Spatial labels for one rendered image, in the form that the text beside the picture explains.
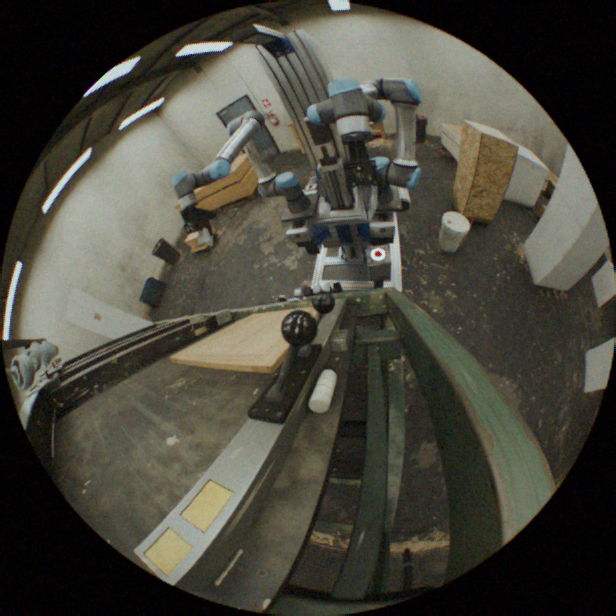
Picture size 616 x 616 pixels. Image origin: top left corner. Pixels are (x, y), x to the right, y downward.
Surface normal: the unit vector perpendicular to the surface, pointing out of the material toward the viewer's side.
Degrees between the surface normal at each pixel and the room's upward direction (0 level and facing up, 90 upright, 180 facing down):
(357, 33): 90
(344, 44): 90
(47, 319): 90
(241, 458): 55
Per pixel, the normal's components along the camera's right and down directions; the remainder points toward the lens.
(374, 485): -0.18, -0.96
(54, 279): 0.92, 0.06
